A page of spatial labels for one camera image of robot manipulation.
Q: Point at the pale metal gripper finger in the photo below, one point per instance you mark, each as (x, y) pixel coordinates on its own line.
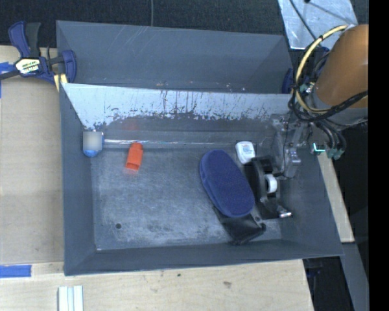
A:
(279, 154)
(293, 164)

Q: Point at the black tape dispenser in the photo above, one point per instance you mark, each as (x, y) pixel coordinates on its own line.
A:
(262, 180)

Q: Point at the small white box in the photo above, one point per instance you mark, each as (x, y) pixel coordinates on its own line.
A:
(245, 151)

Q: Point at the blue oval brush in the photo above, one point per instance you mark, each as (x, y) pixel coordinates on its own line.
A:
(226, 183)

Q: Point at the grey metal bin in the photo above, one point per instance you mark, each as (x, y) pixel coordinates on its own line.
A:
(168, 193)

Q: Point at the orange cylinder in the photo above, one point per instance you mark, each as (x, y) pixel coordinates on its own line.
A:
(134, 156)

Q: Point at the clear tube with blue end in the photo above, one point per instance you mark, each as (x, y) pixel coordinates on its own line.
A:
(91, 145)

